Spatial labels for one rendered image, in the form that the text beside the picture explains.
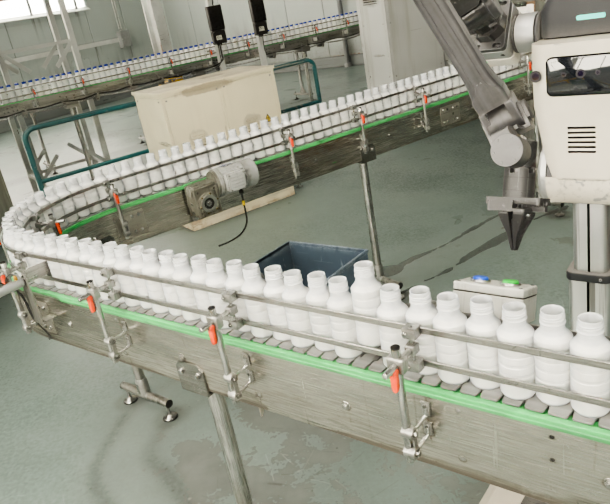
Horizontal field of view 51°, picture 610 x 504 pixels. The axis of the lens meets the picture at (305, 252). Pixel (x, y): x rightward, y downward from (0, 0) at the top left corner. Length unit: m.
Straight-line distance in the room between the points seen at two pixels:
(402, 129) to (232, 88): 2.28
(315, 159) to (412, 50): 4.29
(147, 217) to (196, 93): 2.66
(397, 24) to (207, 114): 2.68
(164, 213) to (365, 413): 1.81
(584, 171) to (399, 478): 1.39
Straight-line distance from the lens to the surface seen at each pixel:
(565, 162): 1.59
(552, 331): 1.07
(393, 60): 7.25
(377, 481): 2.51
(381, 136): 3.54
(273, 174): 3.15
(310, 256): 2.08
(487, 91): 1.24
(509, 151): 1.17
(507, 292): 1.24
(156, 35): 12.23
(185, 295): 1.56
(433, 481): 2.49
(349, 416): 1.35
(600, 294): 1.73
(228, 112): 5.57
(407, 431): 1.20
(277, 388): 1.45
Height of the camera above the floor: 1.68
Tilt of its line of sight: 22 degrees down
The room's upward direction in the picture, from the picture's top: 11 degrees counter-clockwise
